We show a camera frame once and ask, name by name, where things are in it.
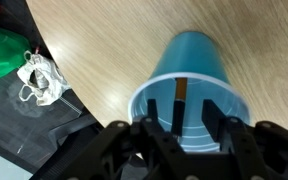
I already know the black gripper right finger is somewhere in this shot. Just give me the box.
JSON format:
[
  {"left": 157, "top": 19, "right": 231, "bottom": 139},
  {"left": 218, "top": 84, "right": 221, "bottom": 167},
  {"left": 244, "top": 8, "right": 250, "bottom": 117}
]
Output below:
[{"left": 202, "top": 99, "right": 227, "bottom": 142}]

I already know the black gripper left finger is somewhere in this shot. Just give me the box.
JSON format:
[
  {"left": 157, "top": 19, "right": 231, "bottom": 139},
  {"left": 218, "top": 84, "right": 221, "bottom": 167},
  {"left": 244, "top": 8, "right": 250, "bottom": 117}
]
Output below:
[{"left": 147, "top": 99, "right": 158, "bottom": 123}]

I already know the orange and black pen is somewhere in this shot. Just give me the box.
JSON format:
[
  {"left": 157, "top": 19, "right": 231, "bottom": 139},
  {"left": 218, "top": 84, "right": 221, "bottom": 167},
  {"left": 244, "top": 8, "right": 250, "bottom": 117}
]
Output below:
[{"left": 171, "top": 78, "right": 187, "bottom": 138}]

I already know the light blue plastic cup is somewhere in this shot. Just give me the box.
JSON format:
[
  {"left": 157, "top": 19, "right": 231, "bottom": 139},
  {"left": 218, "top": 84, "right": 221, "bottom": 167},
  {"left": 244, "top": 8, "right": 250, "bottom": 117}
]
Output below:
[{"left": 128, "top": 31, "right": 250, "bottom": 152}]

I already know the crumpled white plastic bag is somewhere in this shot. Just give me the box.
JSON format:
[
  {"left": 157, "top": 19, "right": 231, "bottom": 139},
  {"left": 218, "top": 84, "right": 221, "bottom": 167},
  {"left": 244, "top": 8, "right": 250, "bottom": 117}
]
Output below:
[{"left": 17, "top": 51, "right": 71, "bottom": 106}]

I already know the green cloth bag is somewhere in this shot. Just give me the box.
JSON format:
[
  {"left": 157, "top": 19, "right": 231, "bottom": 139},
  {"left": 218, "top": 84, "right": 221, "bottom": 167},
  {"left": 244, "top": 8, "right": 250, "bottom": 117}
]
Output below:
[{"left": 0, "top": 28, "right": 31, "bottom": 78}]

